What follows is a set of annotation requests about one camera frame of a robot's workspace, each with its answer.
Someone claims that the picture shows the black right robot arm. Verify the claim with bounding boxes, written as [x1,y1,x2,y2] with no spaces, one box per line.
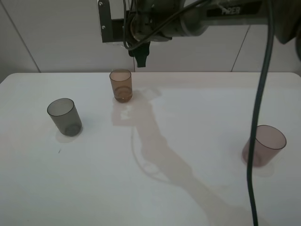
[124,0,301,48]

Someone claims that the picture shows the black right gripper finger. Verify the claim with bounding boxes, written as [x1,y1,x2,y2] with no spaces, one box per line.
[128,42,150,68]

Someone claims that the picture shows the black camera cable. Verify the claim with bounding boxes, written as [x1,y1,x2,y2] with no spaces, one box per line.
[122,0,276,226]

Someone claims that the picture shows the pink translucent plastic cup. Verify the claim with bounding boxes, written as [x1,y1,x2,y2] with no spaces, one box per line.
[253,125,287,168]

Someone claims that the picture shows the orange translucent plastic cup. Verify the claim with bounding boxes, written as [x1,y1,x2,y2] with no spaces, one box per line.
[110,69,133,103]

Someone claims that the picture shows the grey translucent plastic cup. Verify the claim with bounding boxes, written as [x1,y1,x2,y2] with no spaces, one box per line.
[47,98,82,137]

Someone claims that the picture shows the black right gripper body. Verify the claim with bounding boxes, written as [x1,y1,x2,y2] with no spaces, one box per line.
[124,0,184,47]

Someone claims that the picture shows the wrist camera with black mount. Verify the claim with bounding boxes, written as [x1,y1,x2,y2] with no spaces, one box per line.
[97,0,128,47]

